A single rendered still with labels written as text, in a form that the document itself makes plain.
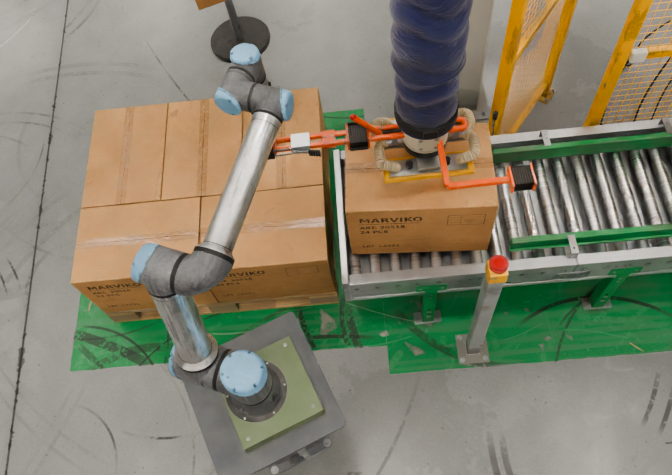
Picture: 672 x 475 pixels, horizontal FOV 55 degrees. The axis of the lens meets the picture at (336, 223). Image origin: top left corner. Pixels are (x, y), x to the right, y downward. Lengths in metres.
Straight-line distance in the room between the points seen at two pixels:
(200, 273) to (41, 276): 2.32
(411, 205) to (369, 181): 0.20
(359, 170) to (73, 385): 1.91
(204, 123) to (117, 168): 0.49
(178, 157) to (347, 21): 1.70
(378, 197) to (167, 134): 1.33
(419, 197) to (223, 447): 1.20
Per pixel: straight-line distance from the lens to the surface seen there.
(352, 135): 2.42
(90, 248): 3.28
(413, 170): 2.47
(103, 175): 3.47
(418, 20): 1.88
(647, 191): 3.26
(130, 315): 3.59
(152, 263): 1.82
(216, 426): 2.58
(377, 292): 2.94
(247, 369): 2.25
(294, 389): 2.49
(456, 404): 3.28
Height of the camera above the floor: 3.20
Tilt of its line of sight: 62 degrees down
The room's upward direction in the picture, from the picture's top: 11 degrees counter-clockwise
